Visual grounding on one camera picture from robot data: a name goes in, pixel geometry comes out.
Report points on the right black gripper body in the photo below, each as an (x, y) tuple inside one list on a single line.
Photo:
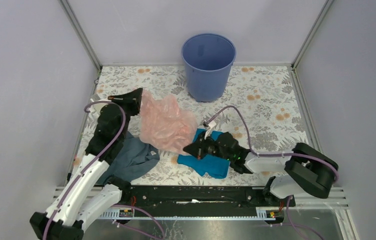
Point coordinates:
[(211, 147)]

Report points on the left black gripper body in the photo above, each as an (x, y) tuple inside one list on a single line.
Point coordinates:
[(129, 112)]

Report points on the pink plastic trash bag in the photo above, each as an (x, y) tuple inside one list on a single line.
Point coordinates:
[(164, 125)]

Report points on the blue plastic trash bin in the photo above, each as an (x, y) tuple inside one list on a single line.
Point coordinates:
[(208, 59)]

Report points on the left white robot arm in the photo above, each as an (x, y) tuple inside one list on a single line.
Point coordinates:
[(70, 214)]

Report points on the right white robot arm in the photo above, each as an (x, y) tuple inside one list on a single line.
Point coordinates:
[(306, 169)]

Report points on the teal folded cloth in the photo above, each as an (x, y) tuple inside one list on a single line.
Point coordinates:
[(213, 166)]

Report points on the grey-blue crumpled garment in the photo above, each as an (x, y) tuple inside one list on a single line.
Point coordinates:
[(135, 159)]

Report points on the floral patterned table mat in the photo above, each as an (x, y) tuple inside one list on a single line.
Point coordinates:
[(265, 96)]

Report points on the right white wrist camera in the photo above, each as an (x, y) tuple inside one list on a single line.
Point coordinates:
[(209, 127)]

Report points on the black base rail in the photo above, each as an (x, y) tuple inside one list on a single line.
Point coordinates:
[(203, 201)]

